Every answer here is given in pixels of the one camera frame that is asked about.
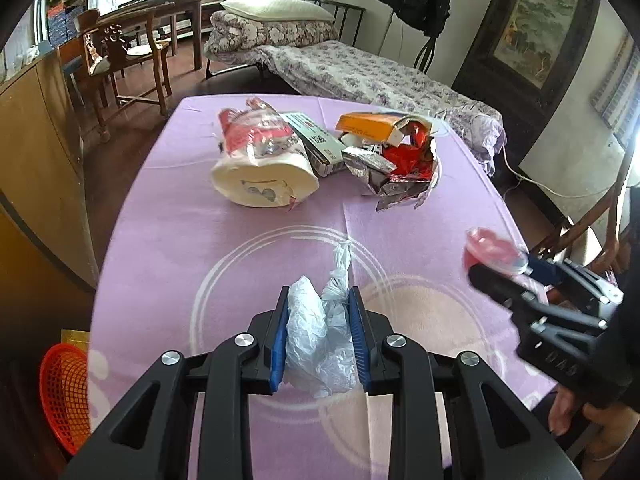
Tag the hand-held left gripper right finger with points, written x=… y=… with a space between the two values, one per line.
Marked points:
x=359 y=342

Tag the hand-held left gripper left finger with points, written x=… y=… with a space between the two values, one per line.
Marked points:
x=279 y=342

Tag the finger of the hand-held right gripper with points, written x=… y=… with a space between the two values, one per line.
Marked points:
x=500 y=285
x=545 y=269

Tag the white plastic bag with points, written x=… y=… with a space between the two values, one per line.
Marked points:
x=315 y=340

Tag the silver red foil wrapper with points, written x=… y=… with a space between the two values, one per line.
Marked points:
x=400 y=175

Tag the white purple medicine box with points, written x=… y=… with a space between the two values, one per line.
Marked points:
x=320 y=142

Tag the orange cardboard box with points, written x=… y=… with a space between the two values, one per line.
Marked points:
x=367 y=127

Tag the red plastic basket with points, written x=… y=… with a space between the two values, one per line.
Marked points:
x=62 y=395

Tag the person's right hand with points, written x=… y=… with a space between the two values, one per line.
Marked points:
x=575 y=412

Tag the brown wooden chair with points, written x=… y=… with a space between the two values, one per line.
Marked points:
x=600 y=220

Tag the purple tablecloth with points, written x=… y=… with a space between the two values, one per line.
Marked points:
x=200 y=260

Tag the toilet paper pack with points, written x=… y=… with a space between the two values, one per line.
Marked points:
x=260 y=175

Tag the yellow mat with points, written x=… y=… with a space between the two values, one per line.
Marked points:
x=75 y=337

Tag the dark framed painting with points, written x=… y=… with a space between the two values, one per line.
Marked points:
x=540 y=25

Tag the bed with floral sheet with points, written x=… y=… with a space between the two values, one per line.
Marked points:
x=370 y=72

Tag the light wooden cabinet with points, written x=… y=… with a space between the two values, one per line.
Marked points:
x=45 y=150

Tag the folded floral quilt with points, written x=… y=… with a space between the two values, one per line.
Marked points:
x=270 y=35

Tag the carved wooden chair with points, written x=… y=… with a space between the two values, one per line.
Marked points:
x=142 y=50

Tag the white pillow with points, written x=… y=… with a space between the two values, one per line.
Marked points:
x=280 y=10

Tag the plain wooden chair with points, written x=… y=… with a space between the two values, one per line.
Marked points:
x=75 y=67

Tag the wooden desk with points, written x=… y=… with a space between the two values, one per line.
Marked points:
x=185 y=2

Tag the wall calendar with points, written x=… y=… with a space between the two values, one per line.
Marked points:
x=620 y=95

